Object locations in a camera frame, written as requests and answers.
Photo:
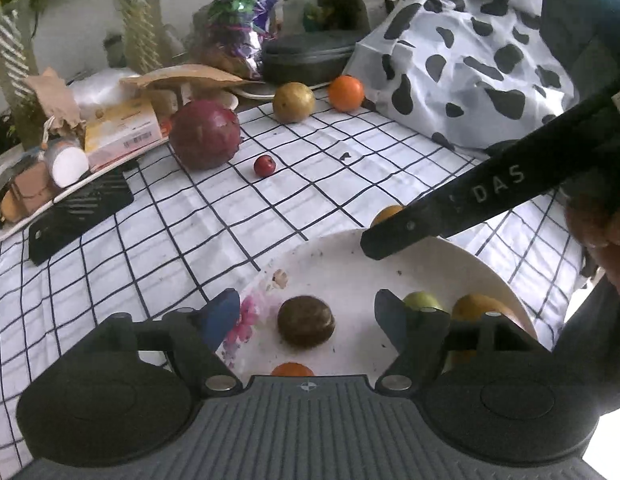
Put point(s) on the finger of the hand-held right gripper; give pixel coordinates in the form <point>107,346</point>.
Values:
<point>395,235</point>

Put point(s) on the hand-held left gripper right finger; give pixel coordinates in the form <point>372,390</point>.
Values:
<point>390,317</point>

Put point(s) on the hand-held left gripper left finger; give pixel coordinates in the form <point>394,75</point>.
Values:
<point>220,317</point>

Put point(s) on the small orange fruit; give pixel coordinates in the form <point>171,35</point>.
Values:
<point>386,214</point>
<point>291,370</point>

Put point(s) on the small green fruit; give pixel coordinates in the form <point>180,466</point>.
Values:
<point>422,301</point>

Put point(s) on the white floral plate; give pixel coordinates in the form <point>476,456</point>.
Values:
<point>340,280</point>

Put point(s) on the yellow orange fruit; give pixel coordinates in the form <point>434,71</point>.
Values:
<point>472,307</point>

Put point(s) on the brown passion fruit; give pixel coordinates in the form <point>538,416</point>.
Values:
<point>306,327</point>

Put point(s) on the person's right hand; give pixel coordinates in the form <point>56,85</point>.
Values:
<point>597,232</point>

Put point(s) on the checked white tablecloth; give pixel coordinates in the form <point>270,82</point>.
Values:
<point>140,260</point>

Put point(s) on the cow print cloth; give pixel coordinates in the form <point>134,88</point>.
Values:
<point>465,60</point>

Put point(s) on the small red fruit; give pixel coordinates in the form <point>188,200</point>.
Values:
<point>264,165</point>

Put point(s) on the large orange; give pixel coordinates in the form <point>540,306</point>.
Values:
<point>346,93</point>

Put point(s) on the yellow green pear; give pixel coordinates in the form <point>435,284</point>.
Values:
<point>293,103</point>

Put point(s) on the black ribbed box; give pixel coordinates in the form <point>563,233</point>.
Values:
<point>80,215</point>

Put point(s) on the dark red pomegranate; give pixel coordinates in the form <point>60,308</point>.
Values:
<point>205,135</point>

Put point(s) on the black oval case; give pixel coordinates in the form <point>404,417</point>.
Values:
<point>305,60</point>

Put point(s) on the yellow cardboard box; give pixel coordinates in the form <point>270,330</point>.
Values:
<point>122,132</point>

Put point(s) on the white cylindrical cup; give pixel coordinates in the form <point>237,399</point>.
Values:
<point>69,166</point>

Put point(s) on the white tray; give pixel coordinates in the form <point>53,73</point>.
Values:
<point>20,227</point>

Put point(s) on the small brown box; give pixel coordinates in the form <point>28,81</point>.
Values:
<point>30,185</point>

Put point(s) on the orange fruit in tray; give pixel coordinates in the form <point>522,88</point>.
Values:
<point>8,206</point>

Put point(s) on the white plastic bag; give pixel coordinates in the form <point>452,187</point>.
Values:
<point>102,87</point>

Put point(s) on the purple foil gift wrap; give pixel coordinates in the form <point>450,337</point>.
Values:
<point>237,20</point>

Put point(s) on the crumpled brown paper bag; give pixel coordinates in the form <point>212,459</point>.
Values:
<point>52,100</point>

